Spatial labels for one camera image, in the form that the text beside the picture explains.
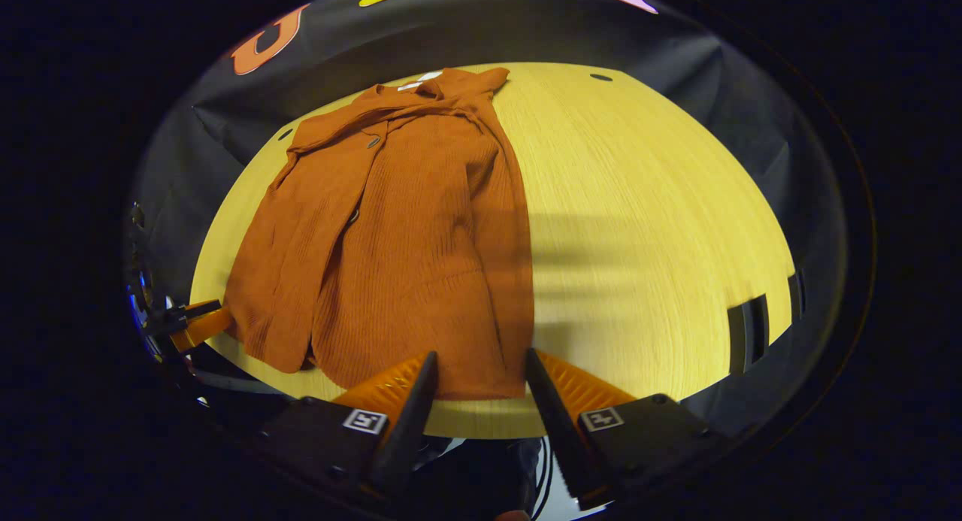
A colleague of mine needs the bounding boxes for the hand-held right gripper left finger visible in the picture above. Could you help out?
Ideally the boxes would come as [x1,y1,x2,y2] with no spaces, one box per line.
[259,350,440,507]

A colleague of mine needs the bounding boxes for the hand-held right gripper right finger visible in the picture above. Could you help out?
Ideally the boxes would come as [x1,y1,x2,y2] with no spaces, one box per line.
[524,348,726,510]

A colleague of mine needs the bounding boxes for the orange knitted shirt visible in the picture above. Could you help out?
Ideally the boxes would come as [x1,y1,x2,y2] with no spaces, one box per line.
[223,67,536,401]

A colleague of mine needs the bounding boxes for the black cable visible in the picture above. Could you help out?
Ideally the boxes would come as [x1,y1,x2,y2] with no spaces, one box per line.
[530,438,557,518]

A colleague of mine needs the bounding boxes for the black table edge bracket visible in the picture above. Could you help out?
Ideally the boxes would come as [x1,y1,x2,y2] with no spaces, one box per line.
[727,294,770,375]

